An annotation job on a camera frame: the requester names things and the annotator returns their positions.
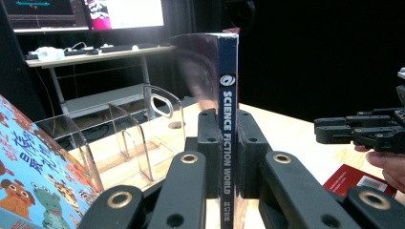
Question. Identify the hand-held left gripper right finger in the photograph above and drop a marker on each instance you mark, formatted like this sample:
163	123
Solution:
250	143

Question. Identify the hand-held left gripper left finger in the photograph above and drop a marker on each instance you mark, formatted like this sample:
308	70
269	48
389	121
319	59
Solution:
210	133

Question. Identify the white book with red band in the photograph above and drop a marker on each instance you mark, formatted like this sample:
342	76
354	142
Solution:
344	178

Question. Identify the thin glossy magazine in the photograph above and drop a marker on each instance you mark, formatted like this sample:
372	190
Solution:
227	63

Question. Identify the clear acrylic book rack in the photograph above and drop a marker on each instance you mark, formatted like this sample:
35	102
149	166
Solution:
130	133

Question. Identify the light blue cartoon picture book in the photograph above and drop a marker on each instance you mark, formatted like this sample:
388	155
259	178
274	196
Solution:
31	159

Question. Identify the round grey table grommet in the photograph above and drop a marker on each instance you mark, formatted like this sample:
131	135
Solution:
175	125

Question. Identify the white computer mouse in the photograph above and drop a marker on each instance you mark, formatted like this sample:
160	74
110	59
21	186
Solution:
135	48

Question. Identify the black keyboard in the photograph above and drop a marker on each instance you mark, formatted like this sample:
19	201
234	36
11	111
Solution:
127	47

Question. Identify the bright screen monitor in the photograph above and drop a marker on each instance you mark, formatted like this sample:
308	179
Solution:
133	12

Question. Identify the white desktop device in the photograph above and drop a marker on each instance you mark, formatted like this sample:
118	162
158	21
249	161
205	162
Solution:
47	53

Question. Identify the dark screen monitor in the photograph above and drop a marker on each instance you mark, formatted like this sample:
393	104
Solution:
44	16

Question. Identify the white metal frame desk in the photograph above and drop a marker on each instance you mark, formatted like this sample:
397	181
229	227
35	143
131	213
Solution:
79	58

